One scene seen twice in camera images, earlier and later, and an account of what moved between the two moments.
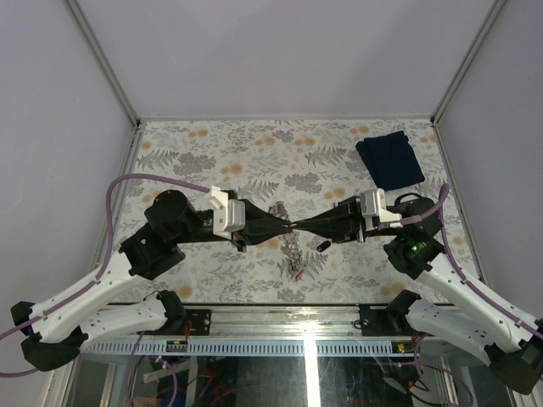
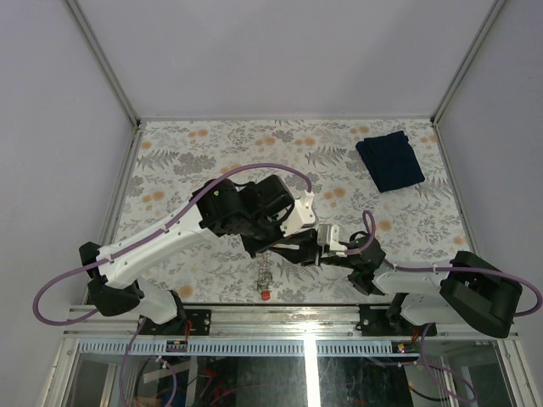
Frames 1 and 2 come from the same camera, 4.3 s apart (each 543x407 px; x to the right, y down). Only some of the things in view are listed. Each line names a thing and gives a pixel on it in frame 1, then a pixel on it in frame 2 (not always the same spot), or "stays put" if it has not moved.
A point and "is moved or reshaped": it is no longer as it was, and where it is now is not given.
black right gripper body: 361,236 → 315,250
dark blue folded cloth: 391,159 stays put
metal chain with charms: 289,241 is moved or reshaped
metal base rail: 287,322 stays put
